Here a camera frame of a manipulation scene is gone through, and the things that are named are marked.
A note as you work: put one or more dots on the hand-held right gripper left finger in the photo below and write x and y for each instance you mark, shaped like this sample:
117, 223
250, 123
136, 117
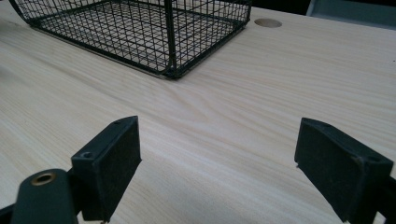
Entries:
106, 168

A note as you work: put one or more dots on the grey panel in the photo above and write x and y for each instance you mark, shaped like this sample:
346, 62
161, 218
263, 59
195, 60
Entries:
351, 14

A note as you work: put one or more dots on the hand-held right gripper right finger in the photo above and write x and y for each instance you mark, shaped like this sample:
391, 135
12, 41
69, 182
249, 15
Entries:
336, 168

